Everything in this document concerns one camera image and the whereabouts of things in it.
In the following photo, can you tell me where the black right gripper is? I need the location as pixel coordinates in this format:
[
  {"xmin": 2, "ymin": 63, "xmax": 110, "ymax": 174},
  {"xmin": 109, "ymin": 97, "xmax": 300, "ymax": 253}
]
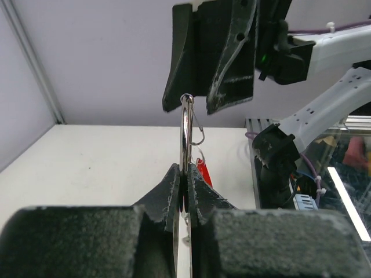
[{"xmin": 162, "ymin": 1, "xmax": 314, "ymax": 115}]

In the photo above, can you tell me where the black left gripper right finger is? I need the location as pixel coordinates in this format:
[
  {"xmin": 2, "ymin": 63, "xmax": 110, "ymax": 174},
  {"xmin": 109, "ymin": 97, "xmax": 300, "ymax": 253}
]
[{"xmin": 187, "ymin": 164, "xmax": 366, "ymax": 277}]

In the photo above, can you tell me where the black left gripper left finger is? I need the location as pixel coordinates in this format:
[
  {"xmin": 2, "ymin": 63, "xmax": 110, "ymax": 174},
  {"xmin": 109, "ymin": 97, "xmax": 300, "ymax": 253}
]
[{"xmin": 1, "ymin": 164, "xmax": 180, "ymax": 277}]

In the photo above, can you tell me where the large silver keyring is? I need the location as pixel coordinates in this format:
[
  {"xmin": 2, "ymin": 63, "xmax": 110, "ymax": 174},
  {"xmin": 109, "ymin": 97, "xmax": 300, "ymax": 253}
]
[{"xmin": 179, "ymin": 94, "xmax": 194, "ymax": 277}]

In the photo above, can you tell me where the red key tag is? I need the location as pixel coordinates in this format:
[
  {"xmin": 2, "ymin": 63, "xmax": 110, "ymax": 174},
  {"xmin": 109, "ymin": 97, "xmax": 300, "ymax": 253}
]
[{"xmin": 196, "ymin": 158, "xmax": 213, "ymax": 188}]

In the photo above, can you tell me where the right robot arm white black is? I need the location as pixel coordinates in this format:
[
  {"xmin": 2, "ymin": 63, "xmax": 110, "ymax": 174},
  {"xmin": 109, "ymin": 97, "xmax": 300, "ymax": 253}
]
[{"xmin": 162, "ymin": 1, "xmax": 370, "ymax": 207}]

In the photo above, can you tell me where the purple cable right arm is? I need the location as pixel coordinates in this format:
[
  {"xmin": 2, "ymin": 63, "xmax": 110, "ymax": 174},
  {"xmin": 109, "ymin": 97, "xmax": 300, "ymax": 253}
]
[{"xmin": 245, "ymin": 20, "xmax": 371, "ymax": 209}]

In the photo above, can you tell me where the aluminium frame post left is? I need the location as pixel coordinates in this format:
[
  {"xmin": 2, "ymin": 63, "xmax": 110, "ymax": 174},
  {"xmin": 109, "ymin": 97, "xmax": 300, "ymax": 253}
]
[{"xmin": 1, "ymin": 1, "xmax": 67, "ymax": 125}]

